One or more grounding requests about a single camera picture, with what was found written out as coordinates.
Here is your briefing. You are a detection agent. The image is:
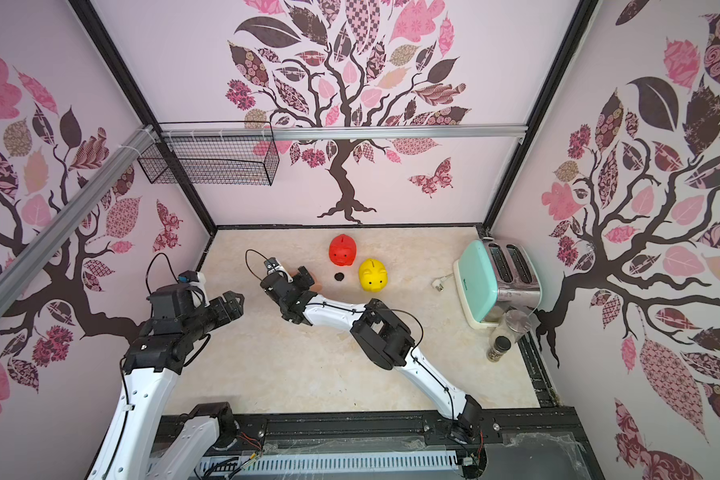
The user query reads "aluminium rail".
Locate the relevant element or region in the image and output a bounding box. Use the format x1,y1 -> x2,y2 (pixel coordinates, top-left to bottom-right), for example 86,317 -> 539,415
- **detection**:
160,123 -> 527,141
0,125 -> 156,319

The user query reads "yellow piggy bank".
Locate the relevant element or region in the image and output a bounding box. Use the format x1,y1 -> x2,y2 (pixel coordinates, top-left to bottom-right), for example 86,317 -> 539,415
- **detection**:
358,258 -> 389,293

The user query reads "glass jar black lid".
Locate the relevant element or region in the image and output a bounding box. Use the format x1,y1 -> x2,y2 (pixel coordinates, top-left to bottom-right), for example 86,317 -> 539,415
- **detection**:
486,310 -> 532,362

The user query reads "white cable duct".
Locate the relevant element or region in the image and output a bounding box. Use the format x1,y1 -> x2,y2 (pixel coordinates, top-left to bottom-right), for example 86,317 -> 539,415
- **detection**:
190,451 -> 462,479

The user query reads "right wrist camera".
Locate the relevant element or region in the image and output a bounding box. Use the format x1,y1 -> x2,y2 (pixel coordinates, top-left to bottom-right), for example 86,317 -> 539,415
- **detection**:
264,257 -> 292,282

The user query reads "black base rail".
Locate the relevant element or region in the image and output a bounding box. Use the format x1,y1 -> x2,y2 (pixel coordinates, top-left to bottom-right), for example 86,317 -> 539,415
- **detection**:
155,407 -> 583,448

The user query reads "red piggy bank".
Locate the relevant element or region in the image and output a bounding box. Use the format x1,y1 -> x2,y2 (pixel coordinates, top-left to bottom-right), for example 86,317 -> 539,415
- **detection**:
329,234 -> 357,267

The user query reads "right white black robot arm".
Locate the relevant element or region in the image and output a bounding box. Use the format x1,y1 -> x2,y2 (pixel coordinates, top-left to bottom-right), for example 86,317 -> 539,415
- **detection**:
260,257 -> 483,445

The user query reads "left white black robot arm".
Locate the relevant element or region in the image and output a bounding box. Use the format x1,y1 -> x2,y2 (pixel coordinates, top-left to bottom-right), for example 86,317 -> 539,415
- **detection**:
88,284 -> 245,479

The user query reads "back aluminium rail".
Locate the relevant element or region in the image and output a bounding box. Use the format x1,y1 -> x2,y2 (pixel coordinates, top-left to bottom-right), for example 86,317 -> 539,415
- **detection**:
160,123 -> 527,141

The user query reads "black wire basket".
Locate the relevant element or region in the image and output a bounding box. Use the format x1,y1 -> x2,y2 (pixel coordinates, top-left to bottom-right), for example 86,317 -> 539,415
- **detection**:
138,120 -> 280,186

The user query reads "mint green toaster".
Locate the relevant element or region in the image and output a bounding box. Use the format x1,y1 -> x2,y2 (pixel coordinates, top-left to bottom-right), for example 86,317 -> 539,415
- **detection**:
453,238 -> 542,330

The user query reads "left aluminium rail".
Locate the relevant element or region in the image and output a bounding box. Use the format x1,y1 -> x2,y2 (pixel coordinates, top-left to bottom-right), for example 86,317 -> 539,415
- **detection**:
0,125 -> 156,319

